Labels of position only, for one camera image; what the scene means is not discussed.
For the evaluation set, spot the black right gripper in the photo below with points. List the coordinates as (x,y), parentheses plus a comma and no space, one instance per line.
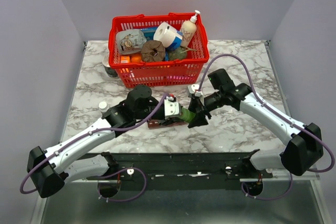
(196,106)

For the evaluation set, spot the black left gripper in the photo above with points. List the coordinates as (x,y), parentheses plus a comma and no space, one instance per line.
(165,121)

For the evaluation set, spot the green pill bottle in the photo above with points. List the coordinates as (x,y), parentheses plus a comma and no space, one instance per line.
(187,115)

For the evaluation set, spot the brown weekly pill organizer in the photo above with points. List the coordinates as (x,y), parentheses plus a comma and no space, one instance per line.
(158,124)

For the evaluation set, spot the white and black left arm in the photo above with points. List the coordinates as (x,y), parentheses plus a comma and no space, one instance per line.
(50,169)

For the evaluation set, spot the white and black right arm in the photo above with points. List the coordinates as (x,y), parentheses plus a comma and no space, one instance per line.
(300,150)

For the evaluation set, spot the green round vegetable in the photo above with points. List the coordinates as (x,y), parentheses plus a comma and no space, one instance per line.
(179,53)

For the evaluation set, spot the small white-capped bottle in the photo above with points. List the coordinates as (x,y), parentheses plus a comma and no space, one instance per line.
(103,107)

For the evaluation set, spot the orange fruit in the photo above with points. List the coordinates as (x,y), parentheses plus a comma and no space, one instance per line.
(136,58)

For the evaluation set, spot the red plastic shopping basket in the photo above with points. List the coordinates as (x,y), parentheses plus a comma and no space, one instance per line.
(163,73)

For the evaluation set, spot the brown round paper package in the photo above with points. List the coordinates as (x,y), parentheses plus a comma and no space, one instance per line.
(153,51)

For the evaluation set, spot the small orange box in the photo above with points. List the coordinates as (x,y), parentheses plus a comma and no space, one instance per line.
(125,59)

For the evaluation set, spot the white dark cup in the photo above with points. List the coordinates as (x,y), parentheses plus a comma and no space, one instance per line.
(109,71)

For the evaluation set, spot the white pump lotion bottle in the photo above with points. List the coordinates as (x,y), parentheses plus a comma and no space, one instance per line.
(188,29)

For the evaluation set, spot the white toilet paper roll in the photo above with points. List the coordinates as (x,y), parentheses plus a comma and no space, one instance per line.
(170,38)

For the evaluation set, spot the grey cartoon snack bag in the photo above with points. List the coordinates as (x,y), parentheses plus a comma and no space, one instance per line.
(130,41)

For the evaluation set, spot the blue package in basket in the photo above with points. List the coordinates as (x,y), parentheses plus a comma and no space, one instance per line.
(149,32)

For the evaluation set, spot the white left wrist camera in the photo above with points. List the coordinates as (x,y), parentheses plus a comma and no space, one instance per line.
(172,108)

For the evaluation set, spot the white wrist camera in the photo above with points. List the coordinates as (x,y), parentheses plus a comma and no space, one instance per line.
(172,108)
(194,91)

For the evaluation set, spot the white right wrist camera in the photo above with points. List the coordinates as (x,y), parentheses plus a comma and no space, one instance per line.
(194,91)

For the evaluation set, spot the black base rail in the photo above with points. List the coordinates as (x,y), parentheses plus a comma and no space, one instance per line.
(179,171)

